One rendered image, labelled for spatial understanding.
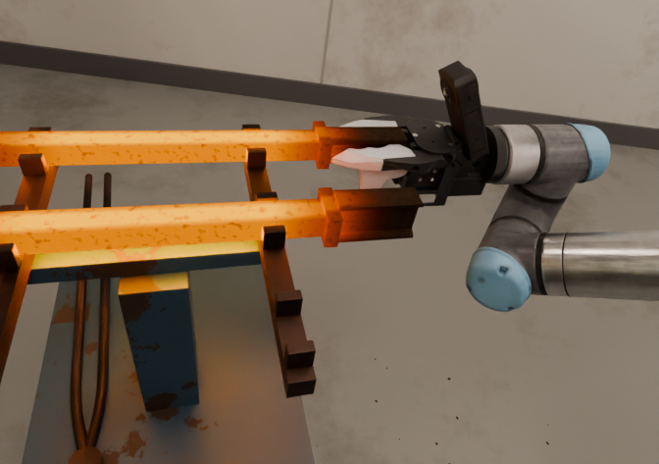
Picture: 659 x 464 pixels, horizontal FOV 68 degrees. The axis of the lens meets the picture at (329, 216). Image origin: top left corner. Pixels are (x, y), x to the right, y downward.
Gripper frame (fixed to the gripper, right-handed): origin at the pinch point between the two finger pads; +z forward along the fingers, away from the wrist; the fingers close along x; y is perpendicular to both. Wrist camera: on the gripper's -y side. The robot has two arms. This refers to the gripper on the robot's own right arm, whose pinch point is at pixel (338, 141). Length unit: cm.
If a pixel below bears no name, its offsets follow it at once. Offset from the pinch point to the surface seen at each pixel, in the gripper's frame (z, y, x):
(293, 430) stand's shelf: 6.2, 26.4, -19.8
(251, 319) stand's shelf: 9.5, 26.4, -3.7
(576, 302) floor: -116, 101, 44
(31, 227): 28.2, -0.8, -12.7
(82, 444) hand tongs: 28.6, 25.2, -18.5
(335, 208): 3.5, -1.4, -12.7
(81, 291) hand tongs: 31.6, 25.3, 2.7
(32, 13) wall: 93, 73, 224
